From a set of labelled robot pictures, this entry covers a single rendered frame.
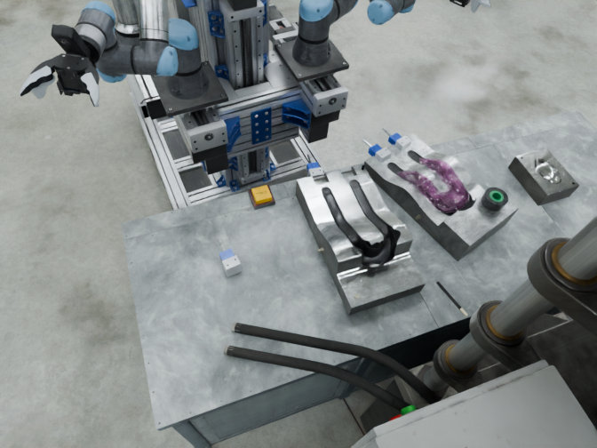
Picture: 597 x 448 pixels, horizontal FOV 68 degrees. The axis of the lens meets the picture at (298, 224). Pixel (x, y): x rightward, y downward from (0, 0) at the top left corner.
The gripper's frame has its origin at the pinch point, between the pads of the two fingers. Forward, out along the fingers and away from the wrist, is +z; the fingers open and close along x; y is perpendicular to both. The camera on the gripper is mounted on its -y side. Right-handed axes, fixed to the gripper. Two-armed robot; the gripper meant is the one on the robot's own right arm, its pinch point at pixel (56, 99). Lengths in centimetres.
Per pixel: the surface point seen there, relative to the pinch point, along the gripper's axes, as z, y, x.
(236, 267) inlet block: 7, 56, -42
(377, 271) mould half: 7, 48, -87
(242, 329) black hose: 27, 56, -46
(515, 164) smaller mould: -42, 42, -146
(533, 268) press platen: 40, -18, -87
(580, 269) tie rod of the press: 43, -24, -90
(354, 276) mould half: 10, 49, -80
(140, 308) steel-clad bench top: 20, 64, -14
